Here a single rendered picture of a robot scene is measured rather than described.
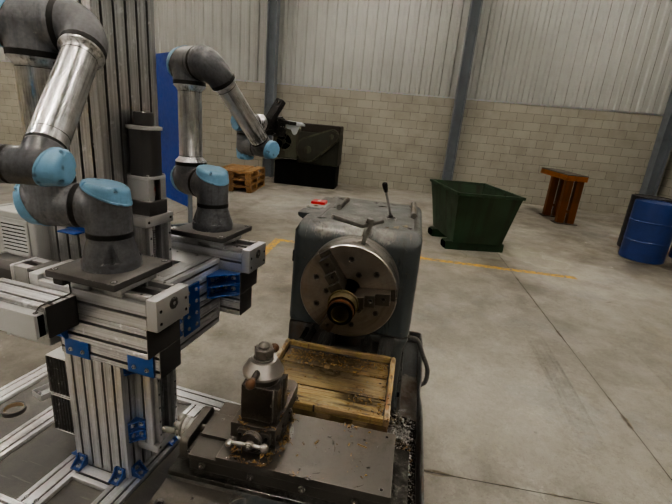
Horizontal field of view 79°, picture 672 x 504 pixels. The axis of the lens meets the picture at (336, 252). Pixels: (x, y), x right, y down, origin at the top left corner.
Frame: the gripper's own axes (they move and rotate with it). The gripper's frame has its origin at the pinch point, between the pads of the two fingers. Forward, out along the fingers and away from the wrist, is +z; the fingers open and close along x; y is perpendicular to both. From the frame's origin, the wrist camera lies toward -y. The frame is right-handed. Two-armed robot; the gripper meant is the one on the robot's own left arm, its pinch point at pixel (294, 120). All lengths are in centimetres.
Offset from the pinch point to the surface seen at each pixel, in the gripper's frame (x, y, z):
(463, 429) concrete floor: 114, 144, 53
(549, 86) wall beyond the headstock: -132, -112, 1004
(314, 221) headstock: 56, 26, -41
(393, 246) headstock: 84, 26, -31
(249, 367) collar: 98, 31, -106
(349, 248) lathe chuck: 79, 25, -51
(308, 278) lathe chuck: 70, 38, -57
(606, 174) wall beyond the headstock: 52, 57, 1086
